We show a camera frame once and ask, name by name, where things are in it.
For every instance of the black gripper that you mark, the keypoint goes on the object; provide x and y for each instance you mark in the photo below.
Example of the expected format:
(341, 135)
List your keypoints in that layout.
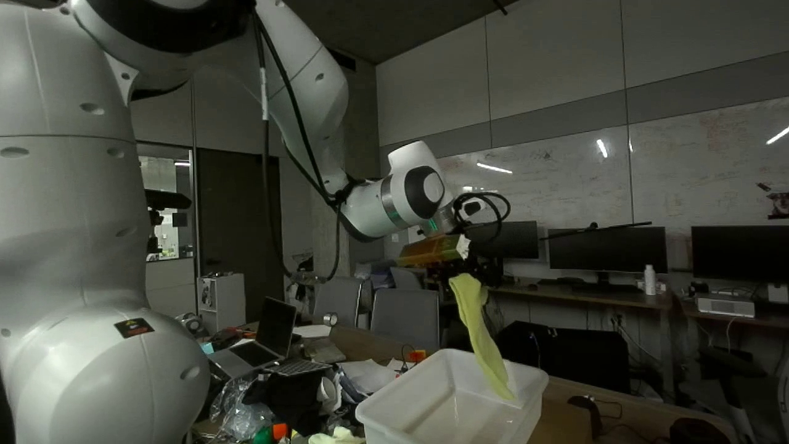
(485, 265)

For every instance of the yellow shirt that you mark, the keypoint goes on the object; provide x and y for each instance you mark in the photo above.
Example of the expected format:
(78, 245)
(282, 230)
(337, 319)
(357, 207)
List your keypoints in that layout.
(485, 346)

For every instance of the white plastic basket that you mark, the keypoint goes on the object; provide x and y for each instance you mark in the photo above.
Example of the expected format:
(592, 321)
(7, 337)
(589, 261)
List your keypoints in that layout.
(428, 410)

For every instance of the black computer monitor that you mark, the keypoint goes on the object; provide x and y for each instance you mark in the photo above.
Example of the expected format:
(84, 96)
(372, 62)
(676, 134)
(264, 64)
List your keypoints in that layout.
(518, 240)
(608, 246)
(742, 252)

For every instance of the grey office chair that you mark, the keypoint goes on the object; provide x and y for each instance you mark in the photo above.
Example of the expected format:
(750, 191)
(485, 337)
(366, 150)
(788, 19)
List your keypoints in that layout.
(409, 315)
(340, 298)

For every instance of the wooden office desk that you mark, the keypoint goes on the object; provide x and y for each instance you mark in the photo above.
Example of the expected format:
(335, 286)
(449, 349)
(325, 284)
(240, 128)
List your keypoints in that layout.
(575, 297)

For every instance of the white spray bottle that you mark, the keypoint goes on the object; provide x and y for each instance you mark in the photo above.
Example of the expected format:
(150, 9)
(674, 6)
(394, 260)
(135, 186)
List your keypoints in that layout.
(649, 282)

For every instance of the open grey laptop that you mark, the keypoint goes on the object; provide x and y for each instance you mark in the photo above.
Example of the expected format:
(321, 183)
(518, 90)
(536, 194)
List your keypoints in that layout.
(276, 323)

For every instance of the black box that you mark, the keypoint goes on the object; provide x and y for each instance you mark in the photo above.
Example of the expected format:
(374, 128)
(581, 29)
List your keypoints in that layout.
(297, 398)

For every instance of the small grey desk device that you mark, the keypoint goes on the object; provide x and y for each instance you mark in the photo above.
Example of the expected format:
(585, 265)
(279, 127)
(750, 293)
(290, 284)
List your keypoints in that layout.
(726, 305)

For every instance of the dark door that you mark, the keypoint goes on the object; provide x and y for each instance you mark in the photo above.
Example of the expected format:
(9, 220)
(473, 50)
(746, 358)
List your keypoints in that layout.
(237, 230)

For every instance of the white computer tower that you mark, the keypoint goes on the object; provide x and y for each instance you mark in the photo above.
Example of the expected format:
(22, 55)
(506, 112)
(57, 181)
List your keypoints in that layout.
(223, 302)

